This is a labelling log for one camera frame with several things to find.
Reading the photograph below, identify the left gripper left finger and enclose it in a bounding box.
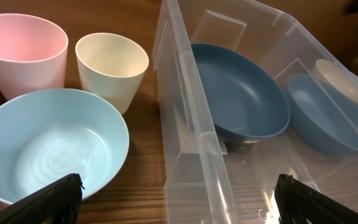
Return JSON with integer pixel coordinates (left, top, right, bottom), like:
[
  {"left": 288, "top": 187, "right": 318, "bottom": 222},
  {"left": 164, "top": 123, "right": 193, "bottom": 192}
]
[{"left": 0, "top": 173, "right": 84, "bottom": 224}]

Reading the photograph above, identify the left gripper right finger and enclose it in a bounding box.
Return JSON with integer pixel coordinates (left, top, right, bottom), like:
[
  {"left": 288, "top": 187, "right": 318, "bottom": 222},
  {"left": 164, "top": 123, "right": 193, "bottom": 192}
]
[{"left": 274, "top": 174, "right": 358, "bottom": 224}]

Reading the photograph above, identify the light blue bowl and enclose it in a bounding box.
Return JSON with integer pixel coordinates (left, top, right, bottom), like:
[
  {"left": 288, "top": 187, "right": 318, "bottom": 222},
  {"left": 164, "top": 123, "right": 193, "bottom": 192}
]
[{"left": 0, "top": 88, "right": 129, "bottom": 204}]

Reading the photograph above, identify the dark blue bowl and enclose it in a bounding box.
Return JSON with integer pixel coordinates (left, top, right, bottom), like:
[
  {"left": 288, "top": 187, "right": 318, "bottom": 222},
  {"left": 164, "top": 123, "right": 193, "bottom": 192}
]
[
  {"left": 191, "top": 43, "right": 290, "bottom": 143},
  {"left": 285, "top": 73, "right": 358, "bottom": 155}
]

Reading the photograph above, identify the clear plastic storage container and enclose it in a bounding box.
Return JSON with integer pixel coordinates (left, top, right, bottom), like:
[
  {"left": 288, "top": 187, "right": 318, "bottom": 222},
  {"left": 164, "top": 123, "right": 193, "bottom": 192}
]
[{"left": 152, "top": 0, "right": 358, "bottom": 223}]

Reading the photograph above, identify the cream large bowl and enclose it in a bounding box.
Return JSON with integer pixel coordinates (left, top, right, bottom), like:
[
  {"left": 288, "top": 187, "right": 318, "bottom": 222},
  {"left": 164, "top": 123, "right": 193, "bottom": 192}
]
[{"left": 312, "top": 59, "right": 358, "bottom": 105}]

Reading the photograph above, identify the cream cup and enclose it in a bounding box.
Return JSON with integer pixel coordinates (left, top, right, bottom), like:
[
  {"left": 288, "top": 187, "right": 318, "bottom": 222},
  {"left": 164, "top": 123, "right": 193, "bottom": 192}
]
[{"left": 75, "top": 32, "right": 149, "bottom": 114}]

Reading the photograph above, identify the pink cup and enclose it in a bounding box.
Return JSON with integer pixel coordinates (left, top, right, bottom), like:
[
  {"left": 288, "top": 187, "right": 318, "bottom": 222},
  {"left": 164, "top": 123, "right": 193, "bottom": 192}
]
[{"left": 0, "top": 13, "right": 68, "bottom": 100}]

